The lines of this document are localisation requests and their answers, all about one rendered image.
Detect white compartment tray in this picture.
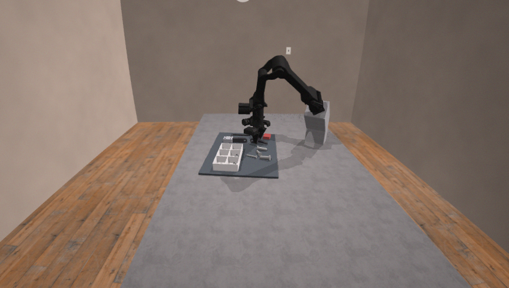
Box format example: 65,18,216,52
212,143,243,172

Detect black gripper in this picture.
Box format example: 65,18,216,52
244,115,270,143

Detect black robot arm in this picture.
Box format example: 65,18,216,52
238,55,325,116

